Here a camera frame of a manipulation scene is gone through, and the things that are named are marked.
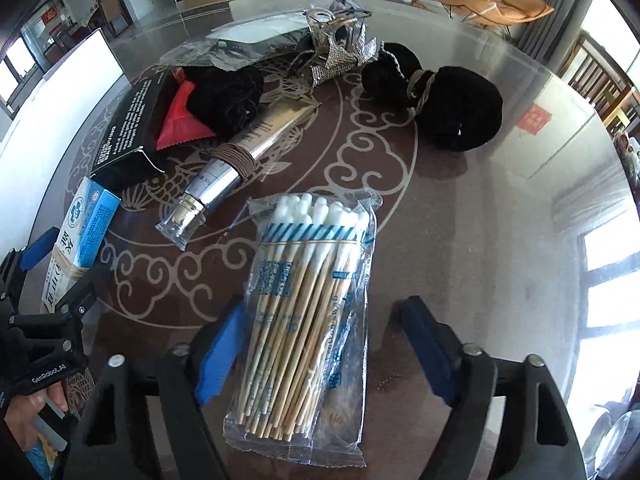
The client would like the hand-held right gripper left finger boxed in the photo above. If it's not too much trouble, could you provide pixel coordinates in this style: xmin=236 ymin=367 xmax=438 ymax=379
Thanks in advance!
xmin=62 ymin=300 xmax=246 ymax=480

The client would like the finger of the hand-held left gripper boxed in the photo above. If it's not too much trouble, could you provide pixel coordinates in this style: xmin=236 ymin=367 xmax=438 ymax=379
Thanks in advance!
xmin=7 ymin=266 xmax=101 ymax=361
xmin=0 ymin=227 xmax=62 ymax=306

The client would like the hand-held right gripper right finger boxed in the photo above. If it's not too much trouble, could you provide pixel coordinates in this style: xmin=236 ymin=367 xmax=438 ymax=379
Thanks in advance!
xmin=397 ymin=295 xmax=588 ymax=480

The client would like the blue and white medicine box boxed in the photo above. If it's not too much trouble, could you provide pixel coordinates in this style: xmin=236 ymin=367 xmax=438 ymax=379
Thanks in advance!
xmin=42 ymin=176 xmax=122 ymax=311

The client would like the bag of cotton swabs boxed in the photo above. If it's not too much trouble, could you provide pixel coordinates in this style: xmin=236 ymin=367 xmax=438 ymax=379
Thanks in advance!
xmin=223 ymin=192 xmax=383 ymax=468

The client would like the red foil packet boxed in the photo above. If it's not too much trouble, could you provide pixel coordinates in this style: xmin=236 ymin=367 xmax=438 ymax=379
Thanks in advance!
xmin=156 ymin=67 xmax=216 ymax=151

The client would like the lace-trimmed black velvet pouch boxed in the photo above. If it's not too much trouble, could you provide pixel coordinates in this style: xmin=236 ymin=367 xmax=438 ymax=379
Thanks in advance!
xmin=361 ymin=42 xmax=502 ymax=152

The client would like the person's left forearm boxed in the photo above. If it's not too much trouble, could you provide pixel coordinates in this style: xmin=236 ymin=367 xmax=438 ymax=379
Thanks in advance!
xmin=22 ymin=437 xmax=63 ymax=478

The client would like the patterned glass desktop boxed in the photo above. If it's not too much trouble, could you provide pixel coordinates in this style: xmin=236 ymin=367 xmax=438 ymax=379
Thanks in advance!
xmin=15 ymin=0 xmax=640 ymax=480

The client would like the person's left hand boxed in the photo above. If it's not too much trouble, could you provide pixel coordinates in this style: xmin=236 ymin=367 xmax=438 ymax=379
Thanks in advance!
xmin=2 ymin=382 xmax=68 ymax=456

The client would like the beige rubber band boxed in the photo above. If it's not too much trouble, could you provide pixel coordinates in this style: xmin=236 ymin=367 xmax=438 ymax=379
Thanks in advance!
xmin=52 ymin=249 xmax=90 ymax=279

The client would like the black cardboard box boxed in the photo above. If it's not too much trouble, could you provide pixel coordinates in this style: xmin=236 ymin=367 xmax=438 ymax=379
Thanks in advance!
xmin=90 ymin=72 xmax=173 ymax=193

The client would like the white counter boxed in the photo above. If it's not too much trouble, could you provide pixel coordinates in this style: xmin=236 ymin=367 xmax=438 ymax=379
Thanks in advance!
xmin=0 ymin=27 xmax=125 ymax=171

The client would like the brown elastic band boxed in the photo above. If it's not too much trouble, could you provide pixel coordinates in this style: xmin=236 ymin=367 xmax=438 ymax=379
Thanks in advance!
xmin=210 ymin=142 xmax=258 ymax=181

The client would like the gold and silver cosmetic tube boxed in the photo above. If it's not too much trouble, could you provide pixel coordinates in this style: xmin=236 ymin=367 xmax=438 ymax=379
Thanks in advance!
xmin=155 ymin=102 xmax=321 ymax=251

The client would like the plain black velvet pouch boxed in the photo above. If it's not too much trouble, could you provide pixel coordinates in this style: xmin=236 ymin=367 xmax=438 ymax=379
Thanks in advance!
xmin=182 ymin=65 xmax=266 ymax=136

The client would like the wooden dining chair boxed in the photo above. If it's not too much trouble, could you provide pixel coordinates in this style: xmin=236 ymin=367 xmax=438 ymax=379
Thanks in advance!
xmin=87 ymin=0 xmax=133 ymax=38

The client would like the clear plastic bag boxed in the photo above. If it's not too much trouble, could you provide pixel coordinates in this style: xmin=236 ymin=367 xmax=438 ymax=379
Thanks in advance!
xmin=165 ymin=25 xmax=321 ymax=73

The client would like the silver glitter hair clip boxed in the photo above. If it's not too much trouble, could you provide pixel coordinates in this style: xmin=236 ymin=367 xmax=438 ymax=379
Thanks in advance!
xmin=300 ymin=7 xmax=378 ymax=88

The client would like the grey curtain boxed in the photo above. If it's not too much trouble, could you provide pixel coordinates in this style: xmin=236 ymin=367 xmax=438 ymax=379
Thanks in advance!
xmin=520 ymin=0 xmax=586 ymax=56

